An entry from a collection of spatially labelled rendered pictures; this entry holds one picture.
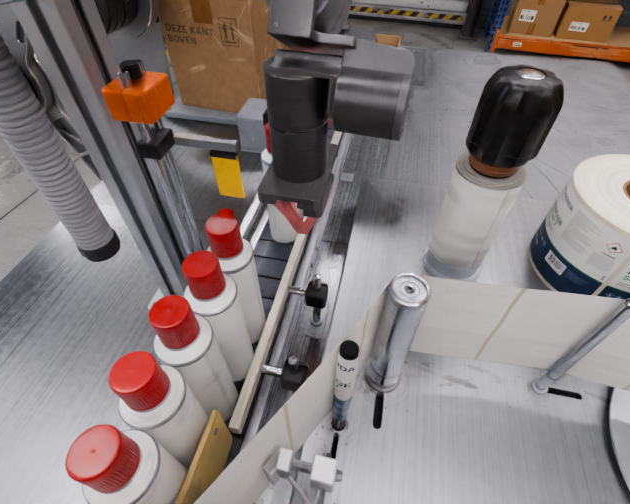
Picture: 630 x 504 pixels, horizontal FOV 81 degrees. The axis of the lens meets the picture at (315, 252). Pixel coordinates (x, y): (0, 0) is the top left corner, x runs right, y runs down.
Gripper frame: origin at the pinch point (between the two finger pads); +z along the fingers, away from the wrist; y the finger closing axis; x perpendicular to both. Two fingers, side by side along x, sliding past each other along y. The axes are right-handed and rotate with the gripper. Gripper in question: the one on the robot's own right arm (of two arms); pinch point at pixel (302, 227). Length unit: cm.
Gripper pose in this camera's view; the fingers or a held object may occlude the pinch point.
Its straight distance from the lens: 46.1
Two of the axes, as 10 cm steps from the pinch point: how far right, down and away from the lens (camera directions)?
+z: 0.0, 6.6, 7.5
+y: 2.2, -7.3, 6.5
